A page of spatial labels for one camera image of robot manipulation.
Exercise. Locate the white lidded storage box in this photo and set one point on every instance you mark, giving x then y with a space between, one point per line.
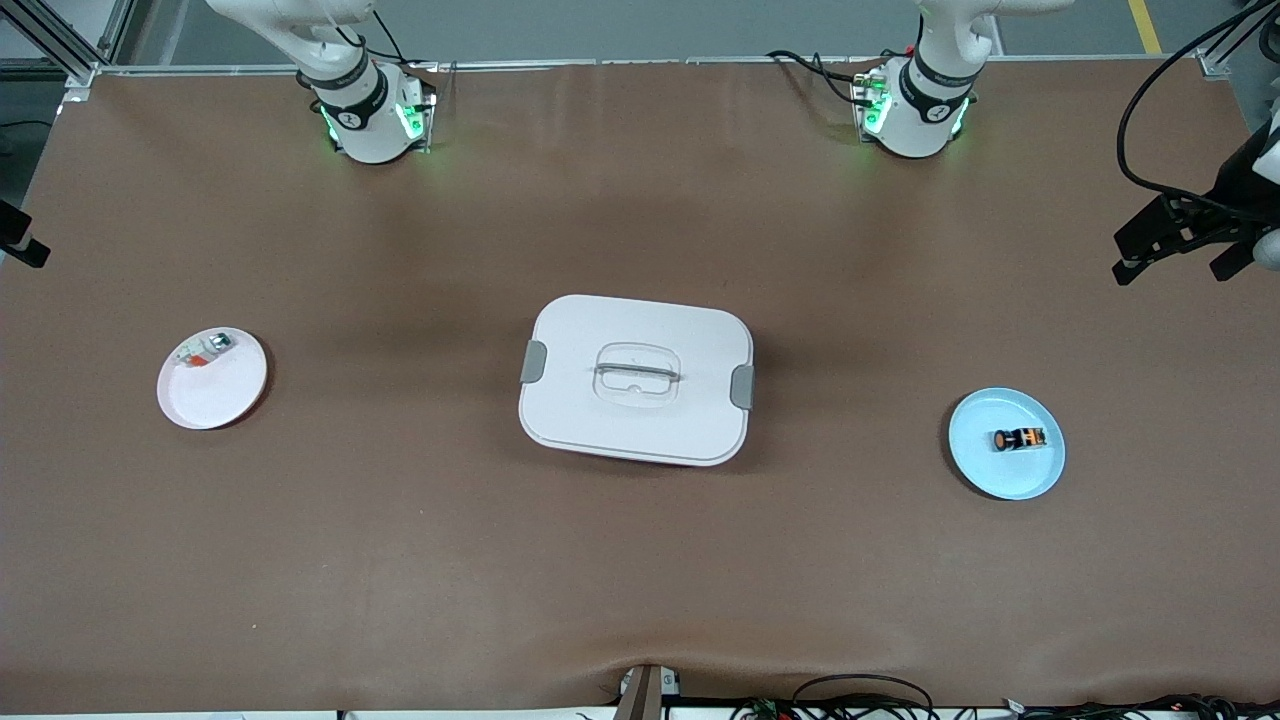
680 430

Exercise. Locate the light blue round plate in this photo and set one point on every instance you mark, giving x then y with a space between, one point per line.
1005 475

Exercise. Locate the brown table mat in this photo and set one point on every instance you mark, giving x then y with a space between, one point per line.
400 550

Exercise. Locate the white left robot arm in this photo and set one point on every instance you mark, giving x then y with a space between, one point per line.
925 125

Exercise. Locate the pink round plate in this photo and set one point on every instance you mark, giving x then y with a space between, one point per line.
215 400

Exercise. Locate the brown camera mount bracket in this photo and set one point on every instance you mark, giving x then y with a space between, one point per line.
645 695

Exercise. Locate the aluminium frame profile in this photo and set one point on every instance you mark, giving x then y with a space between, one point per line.
75 68
1215 62

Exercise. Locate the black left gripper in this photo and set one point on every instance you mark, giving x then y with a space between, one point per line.
1226 197

